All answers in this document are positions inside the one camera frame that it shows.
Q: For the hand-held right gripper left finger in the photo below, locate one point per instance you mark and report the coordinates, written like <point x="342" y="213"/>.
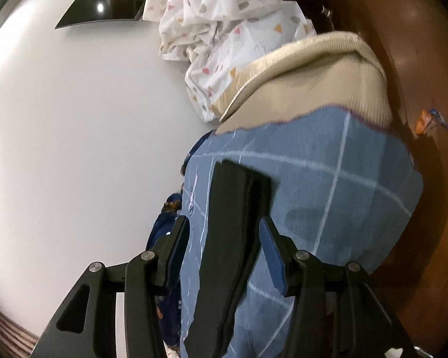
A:
<point x="173" y="264"/>

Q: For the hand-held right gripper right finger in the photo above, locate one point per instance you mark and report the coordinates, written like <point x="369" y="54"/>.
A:
<point x="274" y="264"/>

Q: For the orange wrapper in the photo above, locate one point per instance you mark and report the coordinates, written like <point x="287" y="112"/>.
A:
<point x="422" y="123"/>

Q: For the wooden slatted panel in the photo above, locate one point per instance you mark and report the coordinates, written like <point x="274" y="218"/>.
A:
<point x="3" y="335"/>

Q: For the black pants with orange lining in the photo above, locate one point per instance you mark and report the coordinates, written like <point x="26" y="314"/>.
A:
<point x="231" y="231"/>

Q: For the navy floral cloth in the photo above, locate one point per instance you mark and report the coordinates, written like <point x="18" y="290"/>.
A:
<point x="168" y="328"/>

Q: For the blue checked blanket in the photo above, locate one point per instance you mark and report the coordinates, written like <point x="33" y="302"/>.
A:
<point x="321" y="179"/>

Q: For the white cloth with triangle print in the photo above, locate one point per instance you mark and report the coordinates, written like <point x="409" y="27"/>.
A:
<point x="209" y="7"/>

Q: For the beige ribbed cloth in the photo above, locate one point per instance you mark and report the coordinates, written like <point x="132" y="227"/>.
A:
<point x="321" y="82"/>

